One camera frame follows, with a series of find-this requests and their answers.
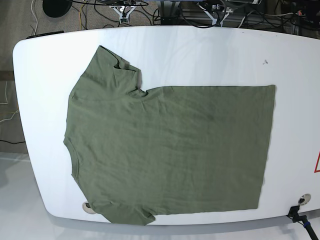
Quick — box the red triangle sticker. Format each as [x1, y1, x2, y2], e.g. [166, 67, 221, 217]
[314, 153, 320, 173]

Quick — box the white camera bracket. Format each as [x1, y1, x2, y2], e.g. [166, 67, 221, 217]
[197, 1, 233, 27]
[110, 5, 136, 24]

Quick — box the white camera bracket right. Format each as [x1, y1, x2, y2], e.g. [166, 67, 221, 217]
[197, 1, 233, 27]

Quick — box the right table grommet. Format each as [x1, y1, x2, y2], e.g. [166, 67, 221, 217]
[298, 193, 311, 206]

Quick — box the green T-shirt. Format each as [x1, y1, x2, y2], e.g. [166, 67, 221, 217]
[63, 46, 276, 226]

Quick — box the aluminium frame post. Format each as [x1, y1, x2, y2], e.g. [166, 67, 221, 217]
[157, 0, 181, 26]

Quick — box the white camera bracket left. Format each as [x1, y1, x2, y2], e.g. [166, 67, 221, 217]
[110, 5, 136, 24]

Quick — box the table grommet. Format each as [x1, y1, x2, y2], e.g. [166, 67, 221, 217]
[298, 193, 311, 206]
[82, 201, 96, 215]

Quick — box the left table grommet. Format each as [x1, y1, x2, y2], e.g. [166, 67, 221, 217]
[82, 201, 96, 215]

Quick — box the black round stand base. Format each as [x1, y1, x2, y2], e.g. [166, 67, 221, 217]
[42, 0, 72, 18]

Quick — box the black clamp with cable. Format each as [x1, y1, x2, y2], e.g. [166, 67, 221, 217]
[286, 205, 319, 240]

